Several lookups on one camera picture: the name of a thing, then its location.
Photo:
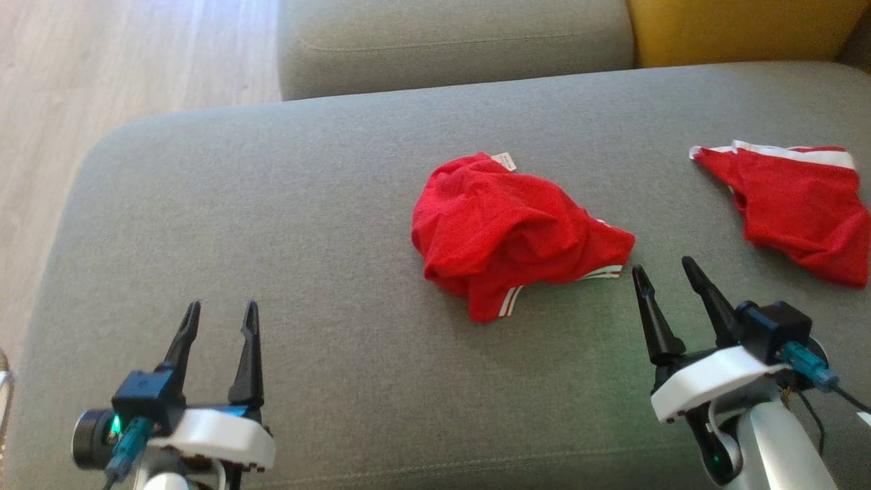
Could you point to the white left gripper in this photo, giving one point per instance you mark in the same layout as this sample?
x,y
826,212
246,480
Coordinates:
x,y
218,435

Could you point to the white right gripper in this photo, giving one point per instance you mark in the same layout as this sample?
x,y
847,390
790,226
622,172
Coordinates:
x,y
708,381

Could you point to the red shorts with white trim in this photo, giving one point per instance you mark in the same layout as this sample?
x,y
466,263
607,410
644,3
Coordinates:
x,y
796,204

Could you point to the red basketball jersey white sleeves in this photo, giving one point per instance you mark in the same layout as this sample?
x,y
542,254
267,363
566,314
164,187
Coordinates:
x,y
497,231

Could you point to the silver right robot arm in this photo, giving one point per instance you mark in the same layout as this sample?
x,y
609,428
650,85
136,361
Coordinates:
x,y
776,449

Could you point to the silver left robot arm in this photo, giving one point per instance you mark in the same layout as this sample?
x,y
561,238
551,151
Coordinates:
x,y
92,439

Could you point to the large grey sofa ottoman cushion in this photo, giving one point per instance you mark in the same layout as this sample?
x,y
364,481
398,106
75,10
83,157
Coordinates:
x,y
306,238

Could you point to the large yellow sofa backrest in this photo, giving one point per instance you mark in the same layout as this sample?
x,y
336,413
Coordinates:
x,y
735,30

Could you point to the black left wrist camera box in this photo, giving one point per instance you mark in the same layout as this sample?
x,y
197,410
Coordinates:
x,y
146,398

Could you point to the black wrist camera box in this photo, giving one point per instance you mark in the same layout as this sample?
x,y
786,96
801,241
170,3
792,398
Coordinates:
x,y
146,398
776,330

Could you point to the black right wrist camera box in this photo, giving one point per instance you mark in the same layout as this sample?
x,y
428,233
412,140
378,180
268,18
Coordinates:
x,y
776,330

